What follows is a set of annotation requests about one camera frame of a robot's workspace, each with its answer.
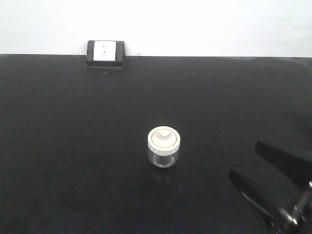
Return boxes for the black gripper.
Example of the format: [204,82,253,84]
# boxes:
[228,141,312,234]

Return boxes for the black white power outlet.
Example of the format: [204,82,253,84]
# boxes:
[86,40,126,68]

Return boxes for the glass jar with white lid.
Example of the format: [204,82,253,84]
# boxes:
[147,126,181,168]

